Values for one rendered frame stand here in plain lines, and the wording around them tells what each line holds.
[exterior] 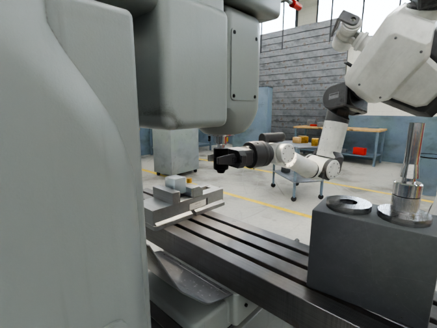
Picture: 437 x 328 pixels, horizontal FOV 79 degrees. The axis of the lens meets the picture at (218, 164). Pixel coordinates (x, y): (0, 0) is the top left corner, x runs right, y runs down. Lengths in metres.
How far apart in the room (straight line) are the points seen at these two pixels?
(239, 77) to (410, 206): 0.47
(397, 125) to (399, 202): 7.61
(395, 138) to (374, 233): 7.66
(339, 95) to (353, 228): 0.64
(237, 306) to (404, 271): 0.41
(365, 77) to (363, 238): 0.58
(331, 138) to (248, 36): 0.56
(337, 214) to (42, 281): 0.51
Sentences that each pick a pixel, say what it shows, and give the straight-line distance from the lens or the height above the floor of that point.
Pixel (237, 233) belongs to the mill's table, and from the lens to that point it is 0.89.
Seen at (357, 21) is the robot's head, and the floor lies 1.65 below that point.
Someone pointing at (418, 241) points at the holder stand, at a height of 1.16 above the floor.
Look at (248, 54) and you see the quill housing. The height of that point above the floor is 1.52.
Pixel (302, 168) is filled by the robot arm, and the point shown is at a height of 1.17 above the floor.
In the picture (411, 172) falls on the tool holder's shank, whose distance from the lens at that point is 0.61.
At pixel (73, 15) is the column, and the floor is 1.50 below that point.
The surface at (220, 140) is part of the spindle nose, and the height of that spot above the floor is 1.29.
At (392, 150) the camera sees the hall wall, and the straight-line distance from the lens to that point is 8.26.
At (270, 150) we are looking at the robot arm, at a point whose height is 1.25.
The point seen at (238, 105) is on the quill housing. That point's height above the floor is 1.39.
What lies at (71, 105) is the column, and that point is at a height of 1.39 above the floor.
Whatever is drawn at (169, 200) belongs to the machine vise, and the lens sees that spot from 0.97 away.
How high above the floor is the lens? 1.38
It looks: 12 degrees down
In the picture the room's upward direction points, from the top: straight up
